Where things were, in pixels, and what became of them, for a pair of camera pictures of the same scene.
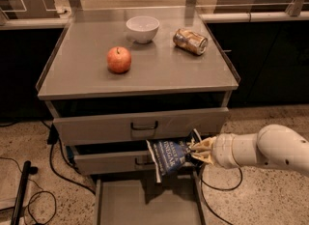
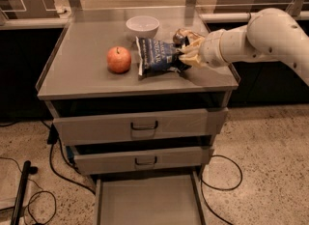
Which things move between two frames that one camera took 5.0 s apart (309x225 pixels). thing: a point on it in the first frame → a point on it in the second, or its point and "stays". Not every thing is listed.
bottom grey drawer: [143, 201] stays
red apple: [119, 60] stays
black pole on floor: [28, 169] stays
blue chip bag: [170, 155] → [157, 57]
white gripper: [224, 150] → [210, 49]
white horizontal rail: [63, 22] stays
